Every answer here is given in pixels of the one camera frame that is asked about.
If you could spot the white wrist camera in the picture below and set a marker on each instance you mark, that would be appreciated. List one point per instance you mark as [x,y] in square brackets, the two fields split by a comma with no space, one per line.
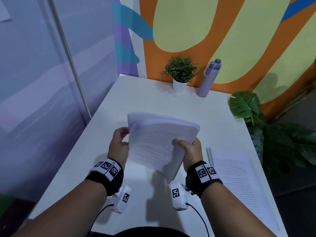
[122,202]
[179,202]

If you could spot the person's left hand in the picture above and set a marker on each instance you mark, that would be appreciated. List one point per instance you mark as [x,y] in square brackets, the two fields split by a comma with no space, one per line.
[118,150]

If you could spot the person's left forearm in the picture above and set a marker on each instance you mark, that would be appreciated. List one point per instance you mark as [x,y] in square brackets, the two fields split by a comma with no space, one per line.
[64,214]

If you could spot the lilac water bottle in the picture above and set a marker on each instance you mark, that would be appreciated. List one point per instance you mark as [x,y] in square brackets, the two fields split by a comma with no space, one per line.
[207,81]

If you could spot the paper bundle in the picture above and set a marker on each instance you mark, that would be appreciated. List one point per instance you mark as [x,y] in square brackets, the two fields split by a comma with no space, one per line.
[153,145]

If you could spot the thick neat paper stack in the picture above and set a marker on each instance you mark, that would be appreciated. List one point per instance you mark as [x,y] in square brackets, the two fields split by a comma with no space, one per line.
[237,175]

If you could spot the person's right hand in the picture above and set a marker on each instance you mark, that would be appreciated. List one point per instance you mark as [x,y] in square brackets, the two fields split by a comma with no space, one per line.
[193,155]

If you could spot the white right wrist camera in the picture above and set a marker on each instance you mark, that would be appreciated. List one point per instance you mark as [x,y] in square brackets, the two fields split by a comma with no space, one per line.
[179,202]

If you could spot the large green monstera plant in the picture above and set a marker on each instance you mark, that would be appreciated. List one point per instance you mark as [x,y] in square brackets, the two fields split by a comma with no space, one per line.
[244,104]

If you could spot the person's right forearm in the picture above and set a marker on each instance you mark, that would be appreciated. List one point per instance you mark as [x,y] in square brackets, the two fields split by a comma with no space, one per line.
[232,214]

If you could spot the small green plant white pot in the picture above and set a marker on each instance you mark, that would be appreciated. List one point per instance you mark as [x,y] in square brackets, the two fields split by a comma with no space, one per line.
[181,69]

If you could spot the white table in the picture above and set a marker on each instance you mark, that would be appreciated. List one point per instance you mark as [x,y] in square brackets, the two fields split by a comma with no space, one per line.
[148,96]

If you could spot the grey metal frame pole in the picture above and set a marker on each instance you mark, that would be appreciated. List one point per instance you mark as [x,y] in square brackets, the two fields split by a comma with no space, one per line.
[70,59]

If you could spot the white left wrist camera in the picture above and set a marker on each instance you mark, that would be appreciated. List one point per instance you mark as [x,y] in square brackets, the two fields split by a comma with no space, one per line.
[122,202]

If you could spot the person's black shirt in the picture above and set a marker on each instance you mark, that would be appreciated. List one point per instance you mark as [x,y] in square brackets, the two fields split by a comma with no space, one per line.
[140,233]

